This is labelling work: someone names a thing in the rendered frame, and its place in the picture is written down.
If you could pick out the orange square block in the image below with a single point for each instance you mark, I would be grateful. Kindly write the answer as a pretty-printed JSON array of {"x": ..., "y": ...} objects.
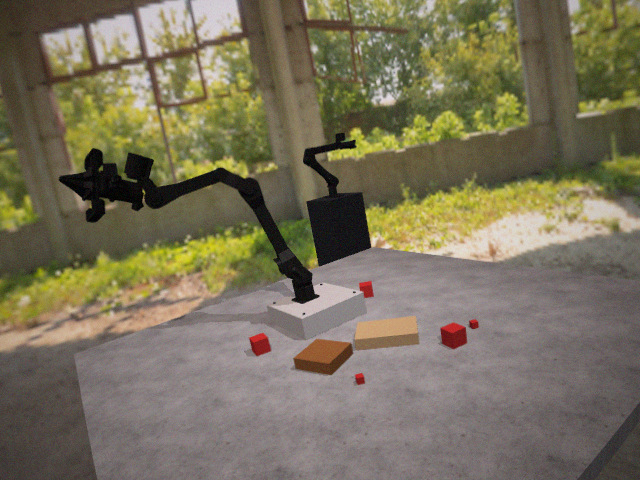
[{"x": 323, "y": 356}]

